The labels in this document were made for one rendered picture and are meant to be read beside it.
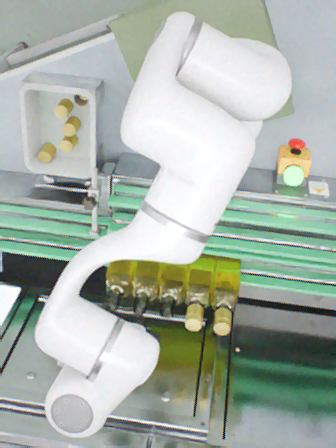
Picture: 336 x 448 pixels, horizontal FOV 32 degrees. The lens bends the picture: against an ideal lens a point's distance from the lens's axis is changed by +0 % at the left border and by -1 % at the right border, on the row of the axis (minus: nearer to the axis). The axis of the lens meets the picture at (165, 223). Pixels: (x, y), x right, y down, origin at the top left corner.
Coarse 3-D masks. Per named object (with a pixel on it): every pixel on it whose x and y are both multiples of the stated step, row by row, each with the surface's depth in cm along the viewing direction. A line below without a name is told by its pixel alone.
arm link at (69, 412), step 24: (120, 336) 64; (144, 336) 66; (120, 360) 63; (144, 360) 64; (72, 384) 66; (96, 384) 65; (120, 384) 64; (48, 408) 66; (72, 408) 65; (96, 408) 65; (72, 432) 66
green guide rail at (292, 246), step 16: (112, 224) 133; (128, 224) 134; (208, 240) 130; (224, 240) 130; (240, 240) 131; (256, 240) 132; (272, 240) 132; (288, 240) 132; (304, 240) 132; (320, 240) 133; (288, 256) 128; (304, 256) 127; (320, 256) 127
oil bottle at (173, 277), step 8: (168, 264) 128; (176, 264) 128; (184, 264) 128; (168, 272) 125; (176, 272) 125; (184, 272) 126; (160, 280) 123; (168, 280) 123; (176, 280) 123; (184, 280) 124; (160, 288) 122; (168, 288) 122; (176, 288) 122; (184, 288) 123; (160, 296) 123; (176, 296) 122; (176, 304) 124
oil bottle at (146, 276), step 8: (136, 264) 128; (144, 264) 127; (152, 264) 127; (160, 264) 127; (136, 272) 124; (144, 272) 125; (152, 272) 125; (160, 272) 126; (136, 280) 123; (144, 280) 123; (152, 280) 123; (136, 288) 123; (144, 288) 122; (152, 288) 122; (152, 296) 123
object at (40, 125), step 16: (32, 96) 134; (48, 96) 136; (64, 96) 136; (32, 112) 135; (48, 112) 139; (80, 112) 137; (32, 128) 137; (48, 128) 141; (80, 128) 140; (32, 144) 139; (80, 144) 142; (32, 160) 140; (64, 160) 143; (80, 160) 143; (64, 176) 139; (80, 176) 139
